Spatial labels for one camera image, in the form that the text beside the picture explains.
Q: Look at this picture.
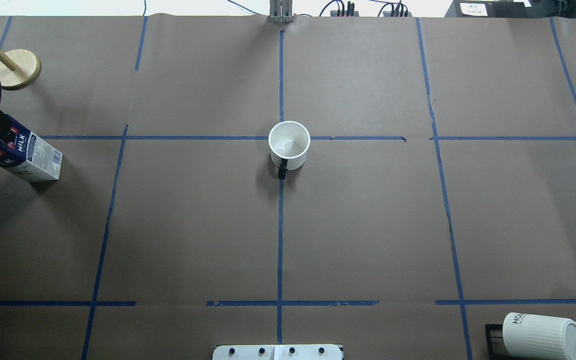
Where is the blue milk carton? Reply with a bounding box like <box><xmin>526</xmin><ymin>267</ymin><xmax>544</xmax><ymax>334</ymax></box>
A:
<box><xmin>0</xmin><ymin>113</ymin><xmax>63</xmax><ymax>183</ymax></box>

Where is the white smiley mug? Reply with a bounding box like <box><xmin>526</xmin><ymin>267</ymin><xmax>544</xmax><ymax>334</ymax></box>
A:
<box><xmin>267</xmin><ymin>120</ymin><xmax>311</xmax><ymax>181</ymax></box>

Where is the wooden mug tree stand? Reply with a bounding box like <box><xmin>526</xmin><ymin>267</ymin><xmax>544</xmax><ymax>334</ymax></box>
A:
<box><xmin>0</xmin><ymin>48</ymin><xmax>42</xmax><ymax>91</ymax></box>

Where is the white ribbed mug far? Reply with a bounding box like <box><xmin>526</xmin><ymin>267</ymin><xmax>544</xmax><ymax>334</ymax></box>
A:
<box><xmin>502</xmin><ymin>312</ymin><xmax>576</xmax><ymax>360</ymax></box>

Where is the aluminium frame post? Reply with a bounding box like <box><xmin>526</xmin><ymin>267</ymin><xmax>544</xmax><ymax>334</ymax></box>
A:
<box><xmin>268</xmin><ymin>0</ymin><xmax>294</xmax><ymax>24</ymax></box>

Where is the black wire mug rack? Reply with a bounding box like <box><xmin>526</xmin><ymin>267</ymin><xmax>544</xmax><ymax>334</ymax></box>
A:
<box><xmin>484</xmin><ymin>323</ymin><xmax>509</xmax><ymax>360</ymax></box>

